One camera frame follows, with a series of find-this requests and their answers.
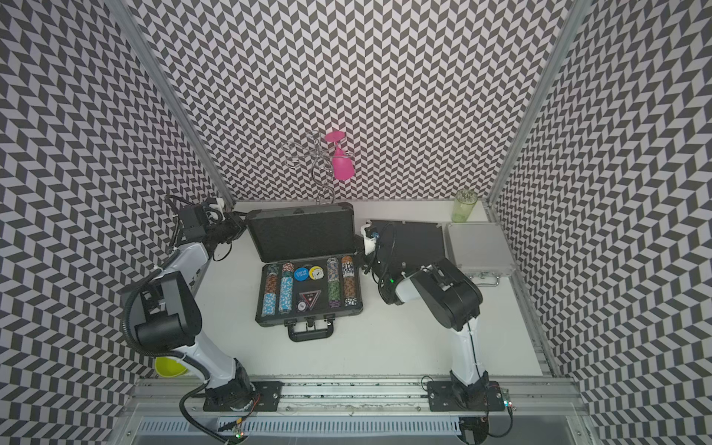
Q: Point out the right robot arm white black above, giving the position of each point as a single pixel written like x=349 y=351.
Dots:
x=454 y=301

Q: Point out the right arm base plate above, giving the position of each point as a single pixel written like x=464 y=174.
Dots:
x=447 y=396

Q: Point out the small silver aluminium poker case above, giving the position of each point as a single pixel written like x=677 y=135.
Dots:
x=480 y=251

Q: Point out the yellow green bowl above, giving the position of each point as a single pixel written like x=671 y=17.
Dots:
x=167 y=367

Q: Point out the aluminium mounting rail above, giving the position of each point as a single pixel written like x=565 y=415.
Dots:
x=525 y=395

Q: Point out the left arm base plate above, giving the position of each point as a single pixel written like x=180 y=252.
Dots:
x=264 y=396

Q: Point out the green translucent cup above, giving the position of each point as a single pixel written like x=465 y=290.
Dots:
x=464 y=202

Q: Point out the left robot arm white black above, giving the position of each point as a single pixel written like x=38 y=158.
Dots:
x=161 y=317

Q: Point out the black poker case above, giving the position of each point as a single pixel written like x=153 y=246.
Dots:
x=310 y=262
x=419 y=243

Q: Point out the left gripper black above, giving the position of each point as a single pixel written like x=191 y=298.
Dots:
x=239 y=226

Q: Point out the pink wine glass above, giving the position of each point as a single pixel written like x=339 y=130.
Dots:
x=342 y=164

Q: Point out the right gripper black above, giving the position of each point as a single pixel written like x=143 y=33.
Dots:
x=381 y=245

